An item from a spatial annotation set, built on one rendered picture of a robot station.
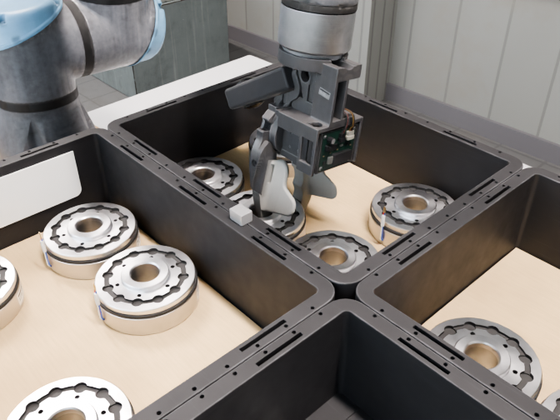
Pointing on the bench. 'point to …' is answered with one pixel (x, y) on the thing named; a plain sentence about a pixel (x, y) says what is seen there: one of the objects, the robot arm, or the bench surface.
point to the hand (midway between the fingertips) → (280, 210)
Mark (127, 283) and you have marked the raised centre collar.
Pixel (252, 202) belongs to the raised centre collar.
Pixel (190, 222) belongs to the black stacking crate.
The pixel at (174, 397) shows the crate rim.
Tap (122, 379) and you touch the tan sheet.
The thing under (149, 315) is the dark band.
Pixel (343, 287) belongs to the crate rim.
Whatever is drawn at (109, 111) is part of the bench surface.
